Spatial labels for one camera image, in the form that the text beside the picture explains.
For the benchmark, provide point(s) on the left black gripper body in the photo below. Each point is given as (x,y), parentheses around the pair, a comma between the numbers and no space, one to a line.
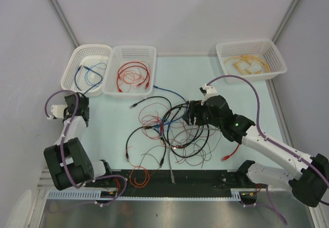
(85,105)

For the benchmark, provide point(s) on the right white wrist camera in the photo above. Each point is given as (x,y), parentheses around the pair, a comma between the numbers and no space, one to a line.
(208,91)

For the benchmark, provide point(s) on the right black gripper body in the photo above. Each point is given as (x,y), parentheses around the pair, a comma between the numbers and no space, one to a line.
(203,117)

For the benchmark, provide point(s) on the left white plastic basket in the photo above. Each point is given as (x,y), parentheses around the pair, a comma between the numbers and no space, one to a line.
(86,69)

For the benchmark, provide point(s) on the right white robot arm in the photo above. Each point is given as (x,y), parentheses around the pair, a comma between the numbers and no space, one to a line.
(306,176)

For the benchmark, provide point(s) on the right white plastic basket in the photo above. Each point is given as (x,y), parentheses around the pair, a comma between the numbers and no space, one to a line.
(254,60)

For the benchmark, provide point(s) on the black mounting base plate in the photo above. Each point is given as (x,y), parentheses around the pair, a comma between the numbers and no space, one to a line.
(186,184)

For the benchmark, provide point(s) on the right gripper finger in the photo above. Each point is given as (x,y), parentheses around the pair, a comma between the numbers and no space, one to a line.
(195,105)
(190,117)

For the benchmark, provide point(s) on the white slotted cable duct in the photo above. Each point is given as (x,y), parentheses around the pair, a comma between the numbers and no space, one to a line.
(81,195)

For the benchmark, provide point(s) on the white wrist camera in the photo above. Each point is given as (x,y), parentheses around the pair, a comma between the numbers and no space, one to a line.
(57,111)
(208,91)

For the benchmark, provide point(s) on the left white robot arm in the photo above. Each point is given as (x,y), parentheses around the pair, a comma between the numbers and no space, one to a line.
(67,160)

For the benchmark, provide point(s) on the middle white plastic basket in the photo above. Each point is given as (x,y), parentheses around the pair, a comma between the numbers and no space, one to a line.
(131,72)

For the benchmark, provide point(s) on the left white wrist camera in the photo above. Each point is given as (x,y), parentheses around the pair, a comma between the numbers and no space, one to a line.
(57,111)

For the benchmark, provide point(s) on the white plastic basket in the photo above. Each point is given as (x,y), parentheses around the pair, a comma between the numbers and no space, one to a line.
(131,72)
(254,60)
(86,69)

